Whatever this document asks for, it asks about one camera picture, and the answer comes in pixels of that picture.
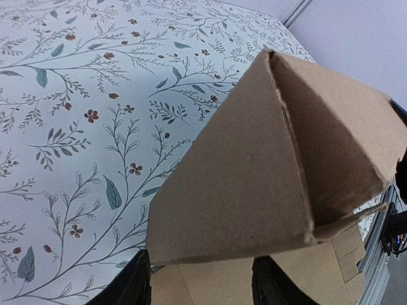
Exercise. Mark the floral patterned table mat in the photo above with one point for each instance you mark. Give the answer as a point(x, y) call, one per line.
point(99, 102)

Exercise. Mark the front aluminium rail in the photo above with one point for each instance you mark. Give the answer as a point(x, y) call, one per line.
point(374, 265)

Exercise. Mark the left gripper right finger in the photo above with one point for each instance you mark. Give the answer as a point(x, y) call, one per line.
point(271, 286)

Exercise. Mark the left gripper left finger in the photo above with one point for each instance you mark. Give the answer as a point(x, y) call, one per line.
point(131, 286)

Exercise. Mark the right aluminium frame post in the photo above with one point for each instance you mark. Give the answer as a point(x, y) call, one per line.
point(295, 12)

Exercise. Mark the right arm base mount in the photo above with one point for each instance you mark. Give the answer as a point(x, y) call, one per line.
point(393, 236)

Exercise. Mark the brown cardboard box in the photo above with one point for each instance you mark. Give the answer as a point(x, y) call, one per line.
point(282, 168)

